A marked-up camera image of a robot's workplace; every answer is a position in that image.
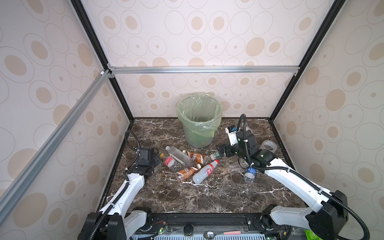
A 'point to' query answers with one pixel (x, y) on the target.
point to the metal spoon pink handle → (210, 235)
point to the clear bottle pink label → (173, 164)
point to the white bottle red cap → (205, 172)
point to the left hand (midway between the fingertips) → (159, 154)
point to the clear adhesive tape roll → (269, 145)
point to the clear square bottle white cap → (184, 159)
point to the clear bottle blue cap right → (250, 174)
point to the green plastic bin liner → (200, 112)
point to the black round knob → (188, 229)
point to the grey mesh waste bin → (196, 139)
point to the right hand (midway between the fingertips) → (224, 142)
